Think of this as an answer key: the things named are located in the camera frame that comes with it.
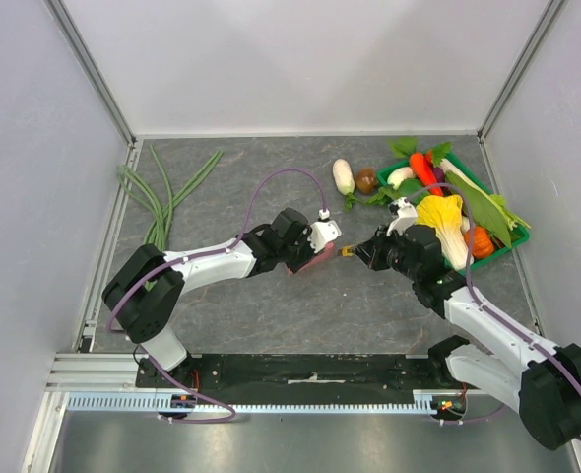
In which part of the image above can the pink express box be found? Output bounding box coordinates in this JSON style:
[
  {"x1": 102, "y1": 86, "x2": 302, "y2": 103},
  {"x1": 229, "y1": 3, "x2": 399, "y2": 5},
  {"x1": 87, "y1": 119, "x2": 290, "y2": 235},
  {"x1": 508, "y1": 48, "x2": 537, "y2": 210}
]
[{"x1": 287, "y1": 242, "x2": 336, "y2": 276}]

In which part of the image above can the yellow utility knife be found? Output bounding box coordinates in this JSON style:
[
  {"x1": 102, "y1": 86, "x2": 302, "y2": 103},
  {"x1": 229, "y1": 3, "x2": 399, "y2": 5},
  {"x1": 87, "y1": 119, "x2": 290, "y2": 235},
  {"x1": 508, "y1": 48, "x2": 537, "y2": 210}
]
[{"x1": 338, "y1": 245, "x2": 356, "y2": 257}]

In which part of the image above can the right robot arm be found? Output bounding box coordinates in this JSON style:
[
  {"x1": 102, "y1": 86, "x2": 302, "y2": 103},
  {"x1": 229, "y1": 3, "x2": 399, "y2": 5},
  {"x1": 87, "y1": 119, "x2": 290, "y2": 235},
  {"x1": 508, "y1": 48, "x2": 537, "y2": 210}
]
[{"x1": 353, "y1": 225, "x2": 581, "y2": 450}]

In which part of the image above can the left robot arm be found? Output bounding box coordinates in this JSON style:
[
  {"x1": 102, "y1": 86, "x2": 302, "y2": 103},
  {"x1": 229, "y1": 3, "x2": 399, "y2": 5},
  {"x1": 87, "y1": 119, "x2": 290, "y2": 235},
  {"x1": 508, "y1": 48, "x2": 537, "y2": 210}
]
[{"x1": 102, "y1": 208, "x2": 342, "y2": 387}]

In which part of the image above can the yellow cabbage toy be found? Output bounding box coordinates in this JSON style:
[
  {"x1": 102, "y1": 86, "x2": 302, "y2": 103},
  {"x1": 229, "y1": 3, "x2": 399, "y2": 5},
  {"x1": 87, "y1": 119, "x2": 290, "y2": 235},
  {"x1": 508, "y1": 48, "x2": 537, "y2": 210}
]
[{"x1": 416, "y1": 195, "x2": 469, "y2": 271}]

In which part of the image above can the green leafy vegetable toy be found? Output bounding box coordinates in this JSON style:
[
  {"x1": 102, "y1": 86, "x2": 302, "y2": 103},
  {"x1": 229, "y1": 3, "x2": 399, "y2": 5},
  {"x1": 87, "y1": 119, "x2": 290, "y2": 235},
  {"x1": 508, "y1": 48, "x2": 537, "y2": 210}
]
[{"x1": 344, "y1": 178, "x2": 430, "y2": 212}]

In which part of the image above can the green plastic tray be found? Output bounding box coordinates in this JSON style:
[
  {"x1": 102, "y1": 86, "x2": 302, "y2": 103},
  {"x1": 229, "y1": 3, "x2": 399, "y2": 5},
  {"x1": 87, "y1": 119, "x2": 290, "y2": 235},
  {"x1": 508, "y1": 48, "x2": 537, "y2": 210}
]
[{"x1": 375, "y1": 151, "x2": 532, "y2": 272}]

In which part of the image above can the orange pumpkin toy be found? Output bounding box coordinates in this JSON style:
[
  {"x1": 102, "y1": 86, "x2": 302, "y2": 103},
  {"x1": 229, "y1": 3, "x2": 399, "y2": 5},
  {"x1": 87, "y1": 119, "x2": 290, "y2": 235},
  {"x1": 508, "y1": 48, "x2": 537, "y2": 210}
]
[{"x1": 464, "y1": 226, "x2": 494, "y2": 260}]

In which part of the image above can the white turnip toy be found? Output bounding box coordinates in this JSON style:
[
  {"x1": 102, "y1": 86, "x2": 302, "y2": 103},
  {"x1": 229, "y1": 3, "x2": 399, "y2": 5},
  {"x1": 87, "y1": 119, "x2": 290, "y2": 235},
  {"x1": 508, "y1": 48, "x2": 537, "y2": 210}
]
[{"x1": 387, "y1": 167, "x2": 416, "y2": 190}]

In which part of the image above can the white radish toy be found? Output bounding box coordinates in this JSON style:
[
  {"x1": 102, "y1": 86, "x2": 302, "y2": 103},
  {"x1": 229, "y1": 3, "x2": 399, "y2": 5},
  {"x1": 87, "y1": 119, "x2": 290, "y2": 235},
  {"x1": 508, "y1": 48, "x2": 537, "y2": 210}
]
[{"x1": 332, "y1": 159, "x2": 355, "y2": 195}]

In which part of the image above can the brown mushroom toy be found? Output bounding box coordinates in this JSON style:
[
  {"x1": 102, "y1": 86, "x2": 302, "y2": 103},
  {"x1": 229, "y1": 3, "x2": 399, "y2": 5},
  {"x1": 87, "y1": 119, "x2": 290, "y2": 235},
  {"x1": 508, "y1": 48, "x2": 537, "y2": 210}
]
[{"x1": 355, "y1": 167, "x2": 377, "y2": 195}]

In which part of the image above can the orange carrot toy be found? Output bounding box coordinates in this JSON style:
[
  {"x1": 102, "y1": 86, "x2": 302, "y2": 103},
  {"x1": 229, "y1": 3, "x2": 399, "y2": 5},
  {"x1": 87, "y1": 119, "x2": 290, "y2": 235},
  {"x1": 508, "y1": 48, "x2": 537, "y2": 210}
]
[{"x1": 409, "y1": 153, "x2": 443, "y2": 197}]

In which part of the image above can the green corn toy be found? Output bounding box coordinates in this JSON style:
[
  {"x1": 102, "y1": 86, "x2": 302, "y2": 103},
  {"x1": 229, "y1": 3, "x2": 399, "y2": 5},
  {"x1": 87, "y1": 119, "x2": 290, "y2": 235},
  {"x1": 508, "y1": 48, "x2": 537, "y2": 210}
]
[{"x1": 446, "y1": 171, "x2": 529, "y2": 248}]

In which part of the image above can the green long beans bundle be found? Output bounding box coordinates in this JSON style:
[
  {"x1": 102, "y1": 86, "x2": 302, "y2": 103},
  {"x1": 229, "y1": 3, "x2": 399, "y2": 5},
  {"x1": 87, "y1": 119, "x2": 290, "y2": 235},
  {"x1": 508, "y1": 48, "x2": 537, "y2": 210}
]
[{"x1": 110, "y1": 139, "x2": 226, "y2": 275}]

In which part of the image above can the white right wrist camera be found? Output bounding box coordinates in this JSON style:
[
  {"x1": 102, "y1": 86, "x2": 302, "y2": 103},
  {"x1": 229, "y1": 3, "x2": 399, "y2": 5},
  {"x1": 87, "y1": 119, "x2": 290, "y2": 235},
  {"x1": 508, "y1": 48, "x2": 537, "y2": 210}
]
[{"x1": 386, "y1": 197, "x2": 418, "y2": 237}]

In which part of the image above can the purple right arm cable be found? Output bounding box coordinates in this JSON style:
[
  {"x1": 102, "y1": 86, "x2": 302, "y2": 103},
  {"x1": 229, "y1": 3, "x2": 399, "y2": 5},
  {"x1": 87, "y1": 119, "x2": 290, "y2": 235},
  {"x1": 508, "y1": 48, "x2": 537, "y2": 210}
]
[{"x1": 403, "y1": 182, "x2": 581, "y2": 449}]

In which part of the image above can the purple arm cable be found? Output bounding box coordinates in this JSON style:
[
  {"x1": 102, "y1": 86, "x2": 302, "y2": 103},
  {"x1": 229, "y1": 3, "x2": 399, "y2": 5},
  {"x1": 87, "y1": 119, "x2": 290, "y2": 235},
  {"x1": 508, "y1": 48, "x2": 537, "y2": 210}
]
[
  {"x1": 403, "y1": 182, "x2": 581, "y2": 449},
  {"x1": 105, "y1": 167, "x2": 331, "y2": 424}
]

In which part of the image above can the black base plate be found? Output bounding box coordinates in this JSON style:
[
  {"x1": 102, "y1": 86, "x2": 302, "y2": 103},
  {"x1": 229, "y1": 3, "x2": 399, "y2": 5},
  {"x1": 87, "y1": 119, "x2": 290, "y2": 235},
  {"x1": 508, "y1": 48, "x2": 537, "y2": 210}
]
[{"x1": 135, "y1": 352, "x2": 488, "y2": 393}]

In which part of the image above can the white cable duct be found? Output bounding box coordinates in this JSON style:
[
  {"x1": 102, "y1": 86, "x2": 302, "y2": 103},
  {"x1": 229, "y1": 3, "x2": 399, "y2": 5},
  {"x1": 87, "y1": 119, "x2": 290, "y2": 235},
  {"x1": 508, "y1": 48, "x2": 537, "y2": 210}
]
[{"x1": 67, "y1": 392, "x2": 439, "y2": 415}]

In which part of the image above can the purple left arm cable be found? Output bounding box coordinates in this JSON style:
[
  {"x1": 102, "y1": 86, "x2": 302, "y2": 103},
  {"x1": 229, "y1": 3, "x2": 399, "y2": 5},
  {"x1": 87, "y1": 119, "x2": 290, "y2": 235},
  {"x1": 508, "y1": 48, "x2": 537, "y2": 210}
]
[{"x1": 105, "y1": 167, "x2": 331, "y2": 424}]

